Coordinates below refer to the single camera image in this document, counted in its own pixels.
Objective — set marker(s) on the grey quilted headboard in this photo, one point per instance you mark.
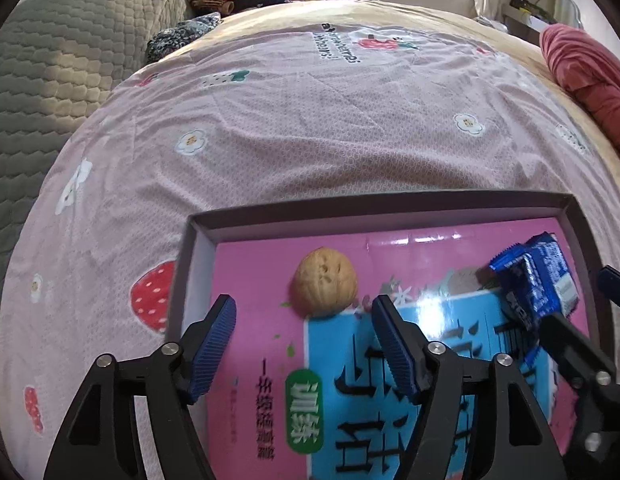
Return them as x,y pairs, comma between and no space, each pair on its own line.
64,85

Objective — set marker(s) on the white side table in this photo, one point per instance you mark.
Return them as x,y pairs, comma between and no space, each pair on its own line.
525,22

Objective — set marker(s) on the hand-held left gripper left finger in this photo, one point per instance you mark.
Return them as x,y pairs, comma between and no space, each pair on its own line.
214,350

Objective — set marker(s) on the blue snack packet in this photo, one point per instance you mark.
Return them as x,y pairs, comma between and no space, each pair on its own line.
535,280

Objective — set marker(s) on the dark blue patterned cloth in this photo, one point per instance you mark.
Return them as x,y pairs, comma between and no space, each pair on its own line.
182,35

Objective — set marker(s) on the walnut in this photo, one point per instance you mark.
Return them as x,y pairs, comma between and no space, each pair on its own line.
325,282

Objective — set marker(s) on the black green bag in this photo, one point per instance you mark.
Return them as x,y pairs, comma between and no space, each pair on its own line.
527,6

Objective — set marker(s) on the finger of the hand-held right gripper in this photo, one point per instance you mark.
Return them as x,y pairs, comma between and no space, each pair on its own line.
614,285
575,350

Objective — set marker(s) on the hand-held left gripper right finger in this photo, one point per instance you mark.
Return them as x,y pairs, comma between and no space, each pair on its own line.
392,355

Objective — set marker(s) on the pink quilt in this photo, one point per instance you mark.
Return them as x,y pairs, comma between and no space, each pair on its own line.
585,70

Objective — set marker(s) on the pink printed bed sheet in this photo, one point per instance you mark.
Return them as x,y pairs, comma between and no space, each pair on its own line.
315,150

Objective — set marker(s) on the purple cardboard box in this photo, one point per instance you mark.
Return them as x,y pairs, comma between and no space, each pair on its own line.
270,280

